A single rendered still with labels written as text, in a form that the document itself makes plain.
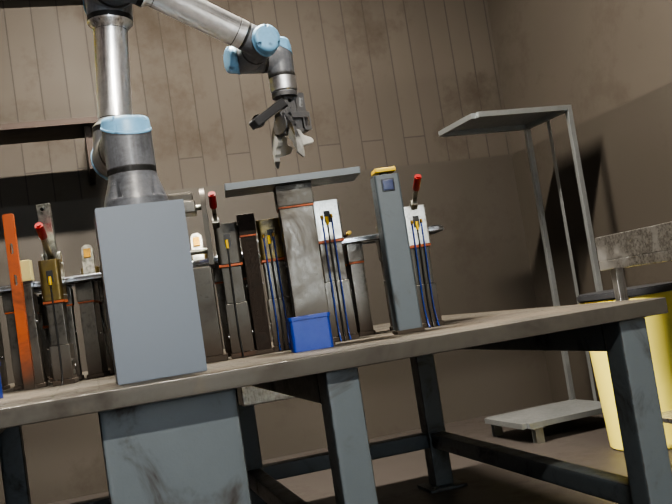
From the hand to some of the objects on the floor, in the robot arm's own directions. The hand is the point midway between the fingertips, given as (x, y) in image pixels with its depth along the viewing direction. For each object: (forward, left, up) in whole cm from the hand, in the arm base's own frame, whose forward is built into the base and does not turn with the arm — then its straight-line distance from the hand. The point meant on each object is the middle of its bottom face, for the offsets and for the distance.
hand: (288, 163), depth 237 cm
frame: (+37, +48, -121) cm, 135 cm away
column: (-20, +44, -121) cm, 130 cm away
